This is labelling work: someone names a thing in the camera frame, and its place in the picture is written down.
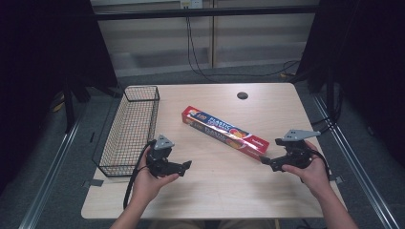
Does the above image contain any black metal stand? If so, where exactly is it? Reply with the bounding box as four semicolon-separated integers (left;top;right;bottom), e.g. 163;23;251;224
309;63;345;135
62;75;94;135

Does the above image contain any black hanging cable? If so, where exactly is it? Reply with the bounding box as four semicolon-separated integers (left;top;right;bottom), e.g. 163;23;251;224
184;16;301;84

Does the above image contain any black wire mesh basket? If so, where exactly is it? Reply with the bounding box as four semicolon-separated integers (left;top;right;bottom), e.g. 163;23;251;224
92;85;160;177

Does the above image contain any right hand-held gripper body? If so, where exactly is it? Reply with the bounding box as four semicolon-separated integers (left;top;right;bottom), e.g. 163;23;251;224
268;129;322;173

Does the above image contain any black curtain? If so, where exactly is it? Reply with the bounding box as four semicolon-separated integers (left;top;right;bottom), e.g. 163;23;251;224
295;0;405;166
0;0;119;196

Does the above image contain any aluminium floor rail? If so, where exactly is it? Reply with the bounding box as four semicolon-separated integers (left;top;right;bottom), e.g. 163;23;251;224
18;108;87;229
311;94;401;229

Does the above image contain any black horizontal bar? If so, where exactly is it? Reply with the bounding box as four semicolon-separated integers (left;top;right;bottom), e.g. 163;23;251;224
94;5;320;22

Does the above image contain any red plastic wrap box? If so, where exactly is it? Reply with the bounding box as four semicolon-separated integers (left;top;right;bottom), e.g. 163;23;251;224
181;105;270;161

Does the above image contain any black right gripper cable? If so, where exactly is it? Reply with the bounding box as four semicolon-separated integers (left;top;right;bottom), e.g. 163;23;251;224
300;147;331;184

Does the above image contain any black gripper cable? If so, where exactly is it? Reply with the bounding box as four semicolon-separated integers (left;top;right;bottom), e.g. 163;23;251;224
122;139;158;211
300;147;331;184

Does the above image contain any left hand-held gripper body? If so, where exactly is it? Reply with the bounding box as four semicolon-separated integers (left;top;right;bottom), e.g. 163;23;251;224
146;134;186;178

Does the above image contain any person's left hand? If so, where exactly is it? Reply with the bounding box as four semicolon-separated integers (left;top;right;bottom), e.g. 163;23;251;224
131;146;180;204

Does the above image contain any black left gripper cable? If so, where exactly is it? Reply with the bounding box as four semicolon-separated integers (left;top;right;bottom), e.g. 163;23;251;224
122;139;158;211

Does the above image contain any person's right hand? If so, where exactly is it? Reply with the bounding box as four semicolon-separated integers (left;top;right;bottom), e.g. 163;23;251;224
281;139;332;198

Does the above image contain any white wall socket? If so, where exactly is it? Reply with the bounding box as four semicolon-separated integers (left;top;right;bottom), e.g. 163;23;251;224
180;0;204;10

